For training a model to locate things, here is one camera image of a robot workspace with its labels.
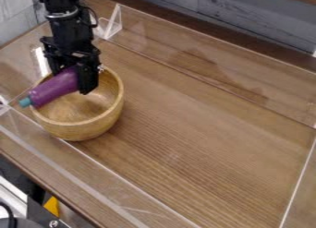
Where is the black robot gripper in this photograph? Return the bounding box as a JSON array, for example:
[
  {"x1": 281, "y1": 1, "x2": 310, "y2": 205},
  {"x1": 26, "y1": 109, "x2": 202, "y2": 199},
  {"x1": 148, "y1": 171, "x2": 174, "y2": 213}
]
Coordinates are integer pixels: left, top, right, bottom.
[{"x1": 39, "y1": 5, "x2": 101, "y2": 95}]

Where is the purple toy eggplant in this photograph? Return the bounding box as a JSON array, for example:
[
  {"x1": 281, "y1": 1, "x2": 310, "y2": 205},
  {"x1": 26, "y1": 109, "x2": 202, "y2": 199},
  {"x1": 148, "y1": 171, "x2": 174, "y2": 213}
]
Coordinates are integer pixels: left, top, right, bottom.
[{"x1": 19, "y1": 67, "x2": 78, "y2": 108}]

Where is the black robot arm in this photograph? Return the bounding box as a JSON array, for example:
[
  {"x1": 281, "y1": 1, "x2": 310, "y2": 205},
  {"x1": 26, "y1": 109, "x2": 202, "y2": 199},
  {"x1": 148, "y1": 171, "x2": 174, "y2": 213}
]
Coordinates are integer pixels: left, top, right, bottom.
[{"x1": 39, "y1": 0, "x2": 102, "y2": 94}]

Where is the brown wooden bowl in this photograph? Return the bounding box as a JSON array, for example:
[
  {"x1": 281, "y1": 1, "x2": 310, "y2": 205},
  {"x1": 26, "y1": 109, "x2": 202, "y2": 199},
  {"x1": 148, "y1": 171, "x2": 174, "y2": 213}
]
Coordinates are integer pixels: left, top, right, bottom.
[{"x1": 30, "y1": 68, "x2": 125, "y2": 141}]

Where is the yellow black equipment base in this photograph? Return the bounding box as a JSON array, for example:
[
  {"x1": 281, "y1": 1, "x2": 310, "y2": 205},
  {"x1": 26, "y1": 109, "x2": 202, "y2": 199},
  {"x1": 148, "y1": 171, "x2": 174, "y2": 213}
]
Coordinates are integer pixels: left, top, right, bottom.
[{"x1": 0, "y1": 154, "x2": 101, "y2": 228}]

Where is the clear acrylic table enclosure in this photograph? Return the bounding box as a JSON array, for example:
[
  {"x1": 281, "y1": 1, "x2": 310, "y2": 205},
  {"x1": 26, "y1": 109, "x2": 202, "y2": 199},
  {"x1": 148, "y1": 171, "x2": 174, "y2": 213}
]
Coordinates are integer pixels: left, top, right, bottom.
[{"x1": 0, "y1": 8, "x2": 316, "y2": 228}]

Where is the black cable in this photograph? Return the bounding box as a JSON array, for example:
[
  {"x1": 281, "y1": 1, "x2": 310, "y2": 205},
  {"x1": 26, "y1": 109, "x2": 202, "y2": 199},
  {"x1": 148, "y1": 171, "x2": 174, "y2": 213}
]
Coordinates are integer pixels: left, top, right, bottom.
[{"x1": 0, "y1": 201, "x2": 18, "y2": 228}]

